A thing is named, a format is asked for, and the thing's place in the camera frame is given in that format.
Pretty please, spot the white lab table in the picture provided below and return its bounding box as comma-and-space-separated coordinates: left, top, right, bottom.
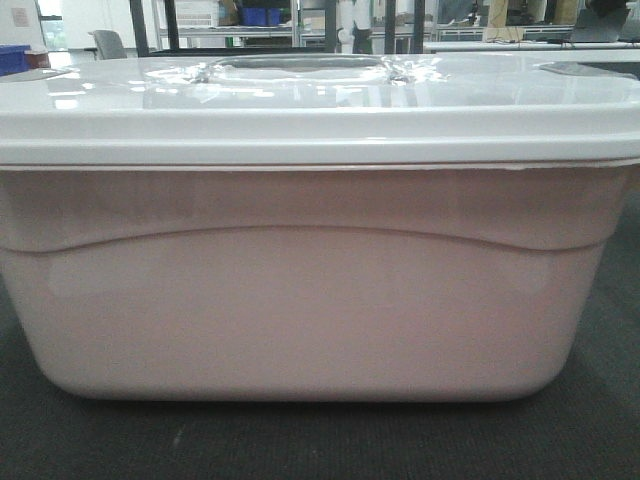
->
423, 40, 639, 56

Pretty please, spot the grey office chair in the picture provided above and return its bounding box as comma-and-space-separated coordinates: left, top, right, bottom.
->
89, 29, 127, 60

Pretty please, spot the white lidded plastic bin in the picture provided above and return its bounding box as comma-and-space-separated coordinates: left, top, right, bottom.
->
1, 52, 639, 402

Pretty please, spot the blue crate at left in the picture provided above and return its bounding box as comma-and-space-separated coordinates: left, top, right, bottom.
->
0, 44, 30, 76

